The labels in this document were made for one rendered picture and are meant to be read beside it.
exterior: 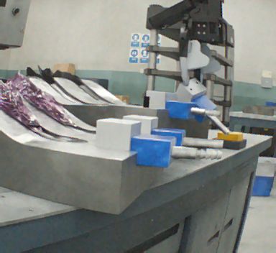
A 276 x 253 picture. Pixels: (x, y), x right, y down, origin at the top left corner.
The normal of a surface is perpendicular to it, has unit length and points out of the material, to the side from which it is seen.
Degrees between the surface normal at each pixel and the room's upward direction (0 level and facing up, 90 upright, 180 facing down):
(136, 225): 90
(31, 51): 90
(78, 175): 90
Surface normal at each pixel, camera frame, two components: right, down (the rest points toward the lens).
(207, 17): -0.49, 0.01
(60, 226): 0.87, 0.10
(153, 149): -0.21, 0.04
